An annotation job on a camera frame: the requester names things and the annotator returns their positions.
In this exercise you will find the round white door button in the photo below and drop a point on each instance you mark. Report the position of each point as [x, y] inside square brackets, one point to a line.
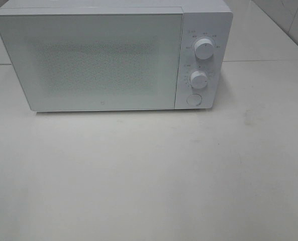
[194, 100]

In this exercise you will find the white microwave oven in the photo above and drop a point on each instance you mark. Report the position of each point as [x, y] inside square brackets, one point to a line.
[212, 19]

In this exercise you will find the white microwave knob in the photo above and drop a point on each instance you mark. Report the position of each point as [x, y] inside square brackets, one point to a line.
[198, 80]
[204, 48]

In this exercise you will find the white microwave door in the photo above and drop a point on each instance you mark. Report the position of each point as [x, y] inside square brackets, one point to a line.
[107, 62]

